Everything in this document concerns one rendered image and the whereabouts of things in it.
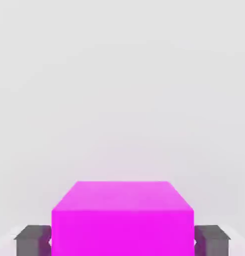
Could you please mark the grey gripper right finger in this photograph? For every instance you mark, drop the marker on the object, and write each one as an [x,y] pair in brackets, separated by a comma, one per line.
[213,242]

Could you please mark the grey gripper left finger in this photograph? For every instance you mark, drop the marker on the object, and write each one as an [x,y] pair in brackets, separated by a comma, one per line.
[30,242]

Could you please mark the small magenta cube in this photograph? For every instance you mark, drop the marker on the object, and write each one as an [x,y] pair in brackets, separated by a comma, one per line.
[122,226]

